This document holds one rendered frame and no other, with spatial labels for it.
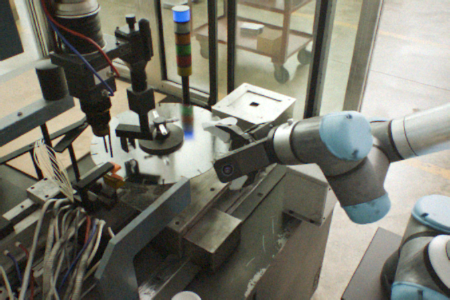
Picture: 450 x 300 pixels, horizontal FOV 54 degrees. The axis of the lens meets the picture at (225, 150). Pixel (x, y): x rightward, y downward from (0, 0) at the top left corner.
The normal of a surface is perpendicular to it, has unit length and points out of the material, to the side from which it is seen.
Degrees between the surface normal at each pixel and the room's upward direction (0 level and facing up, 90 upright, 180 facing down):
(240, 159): 64
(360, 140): 57
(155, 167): 0
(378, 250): 0
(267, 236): 0
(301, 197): 90
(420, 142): 87
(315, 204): 90
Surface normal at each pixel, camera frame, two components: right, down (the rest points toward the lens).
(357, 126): 0.60, -0.08
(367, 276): 0.00, -0.80
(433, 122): -0.69, -0.18
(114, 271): 0.83, 0.33
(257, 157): 0.14, 0.18
